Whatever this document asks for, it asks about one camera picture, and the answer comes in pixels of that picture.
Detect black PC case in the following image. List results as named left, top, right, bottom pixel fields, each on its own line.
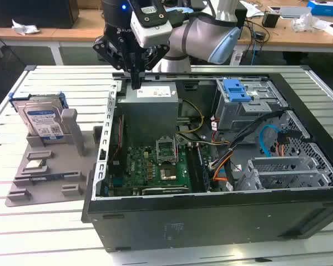
left=81, top=71, right=333, bottom=253

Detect metal socket cover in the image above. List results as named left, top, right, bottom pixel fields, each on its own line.
left=155, top=137, right=178, bottom=164

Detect blue hanging cable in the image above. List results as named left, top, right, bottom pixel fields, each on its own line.
left=251, top=41, right=260, bottom=67

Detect orange power wire black plug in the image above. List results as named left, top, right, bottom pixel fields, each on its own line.
left=275, top=129, right=291, bottom=157

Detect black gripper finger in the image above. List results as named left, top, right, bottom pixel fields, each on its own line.
left=136, top=43, right=170, bottom=90
left=93, top=35, right=137, bottom=90

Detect crumpled white paper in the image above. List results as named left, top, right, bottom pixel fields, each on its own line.
left=11, top=19, right=41, bottom=36

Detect installed RAM stick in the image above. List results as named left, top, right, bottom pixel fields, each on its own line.
left=196, top=145, right=211, bottom=189

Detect CPU socket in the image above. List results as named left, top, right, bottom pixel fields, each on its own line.
left=158, top=165, right=178, bottom=181

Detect grey power supply unit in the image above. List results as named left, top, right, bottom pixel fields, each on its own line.
left=116, top=81, right=181, bottom=139

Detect blue drive latch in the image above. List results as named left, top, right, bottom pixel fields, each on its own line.
left=223, top=79, right=252, bottom=103

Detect blue data wire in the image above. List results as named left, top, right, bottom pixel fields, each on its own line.
left=259, top=124, right=280, bottom=157

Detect black RAM slots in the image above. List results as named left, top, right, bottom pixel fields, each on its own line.
left=184, top=142, right=205, bottom=193

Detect black cable bundle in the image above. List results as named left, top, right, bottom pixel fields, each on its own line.
left=224, top=109, right=284, bottom=192

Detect green motherboard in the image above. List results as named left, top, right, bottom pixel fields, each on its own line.
left=108, top=144, right=220, bottom=195

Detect clear plastic bag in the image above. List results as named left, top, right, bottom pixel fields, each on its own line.
left=291, top=13, right=320, bottom=33

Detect blue cardboard box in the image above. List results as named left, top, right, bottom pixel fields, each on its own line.
left=306, top=0, right=333, bottom=17

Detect brown cardboard box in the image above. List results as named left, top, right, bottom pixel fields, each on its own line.
left=77, top=0, right=103, bottom=9

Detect black graphics card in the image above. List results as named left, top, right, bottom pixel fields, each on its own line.
left=141, top=186, right=190, bottom=196

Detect yellow black power wire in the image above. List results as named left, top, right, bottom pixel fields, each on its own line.
left=180, top=99, right=205, bottom=134

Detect metal disk bay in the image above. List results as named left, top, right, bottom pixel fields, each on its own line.
left=238, top=156, right=333, bottom=192

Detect white paper sheets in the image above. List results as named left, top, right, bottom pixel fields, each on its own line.
left=240, top=0, right=264, bottom=19

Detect grey flat device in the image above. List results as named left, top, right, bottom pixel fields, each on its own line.
left=279, top=6, right=313, bottom=19

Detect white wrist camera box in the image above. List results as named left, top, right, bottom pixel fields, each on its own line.
left=129, top=0, right=173, bottom=48

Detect black speaker box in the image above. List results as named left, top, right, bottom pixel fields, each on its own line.
left=234, top=8, right=248, bottom=28

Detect hard disk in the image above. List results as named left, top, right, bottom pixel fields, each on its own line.
left=9, top=91, right=70, bottom=141

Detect metal optical drive cage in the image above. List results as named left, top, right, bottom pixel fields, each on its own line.
left=213, top=78, right=289, bottom=132

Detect silver CPU chip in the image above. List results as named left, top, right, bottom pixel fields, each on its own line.
left=26, top=160, right=45, bottom=170

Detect wooden desk white frame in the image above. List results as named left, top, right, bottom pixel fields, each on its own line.
left=51, top=0, right=333, bottom=60
left=0, top=26, right=64, bottom=67

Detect grey parts rack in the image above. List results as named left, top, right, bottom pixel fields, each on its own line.
left=5, top=109, right=103, bottom=208

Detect orange motherboard wire bundle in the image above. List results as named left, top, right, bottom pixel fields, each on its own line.
left=209, top=141, right=234, bottom=183

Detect large black box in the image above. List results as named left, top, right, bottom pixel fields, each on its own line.
left=0, top=0, right=80, bottom=29

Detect white labelled adapter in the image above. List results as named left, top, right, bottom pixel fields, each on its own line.
left=230, top=51, right=244, bottom=67

